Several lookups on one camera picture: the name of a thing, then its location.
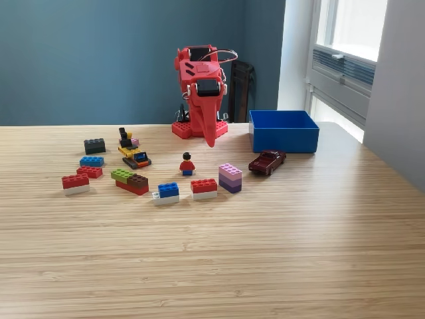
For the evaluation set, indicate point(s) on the red flat brick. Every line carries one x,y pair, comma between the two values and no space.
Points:
89,172

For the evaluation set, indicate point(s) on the dark red toy car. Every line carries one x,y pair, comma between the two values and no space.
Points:
265,163

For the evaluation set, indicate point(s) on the dark folded chair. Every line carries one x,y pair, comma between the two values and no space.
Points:
244,93

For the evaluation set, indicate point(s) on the small yellow toy digger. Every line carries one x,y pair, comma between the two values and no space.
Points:
133,154

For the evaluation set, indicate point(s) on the pink and purple brick stack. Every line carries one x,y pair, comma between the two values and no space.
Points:
229,181

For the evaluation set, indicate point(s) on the black brick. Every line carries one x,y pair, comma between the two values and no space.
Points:
94,147

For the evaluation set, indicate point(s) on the window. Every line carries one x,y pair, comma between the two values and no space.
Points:
355,23

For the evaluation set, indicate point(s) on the black table clamp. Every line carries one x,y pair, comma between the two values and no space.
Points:
225,116

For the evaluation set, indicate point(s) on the blue and white brick stack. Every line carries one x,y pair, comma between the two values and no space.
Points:
168,190

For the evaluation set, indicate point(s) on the red and white brick stack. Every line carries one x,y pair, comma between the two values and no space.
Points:
75,182
203,186

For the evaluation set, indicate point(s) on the blue plastic bin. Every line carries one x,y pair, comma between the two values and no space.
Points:
285,141

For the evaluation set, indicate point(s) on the toy figure with red shirt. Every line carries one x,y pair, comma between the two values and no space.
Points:
187,165

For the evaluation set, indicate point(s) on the pink flat brick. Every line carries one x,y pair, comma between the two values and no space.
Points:
135,142

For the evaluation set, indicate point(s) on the grey vent grille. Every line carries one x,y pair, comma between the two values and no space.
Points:
355,71

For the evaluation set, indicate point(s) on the green brown red brick stack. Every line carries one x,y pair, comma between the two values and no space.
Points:
131,186

